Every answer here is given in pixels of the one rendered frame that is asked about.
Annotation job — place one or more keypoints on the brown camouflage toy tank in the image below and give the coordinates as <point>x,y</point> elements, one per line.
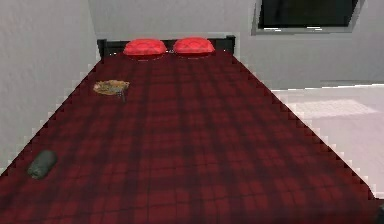
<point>111,87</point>

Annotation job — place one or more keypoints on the red plaid bed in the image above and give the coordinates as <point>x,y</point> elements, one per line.
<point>206,140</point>

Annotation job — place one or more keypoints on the red pillow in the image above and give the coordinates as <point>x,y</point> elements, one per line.
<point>144,46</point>
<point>194,45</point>

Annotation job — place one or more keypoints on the dark window with grey frame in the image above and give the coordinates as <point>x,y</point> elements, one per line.
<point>306,13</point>

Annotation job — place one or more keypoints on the dark grey camera lens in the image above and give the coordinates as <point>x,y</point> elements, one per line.
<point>42,164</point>

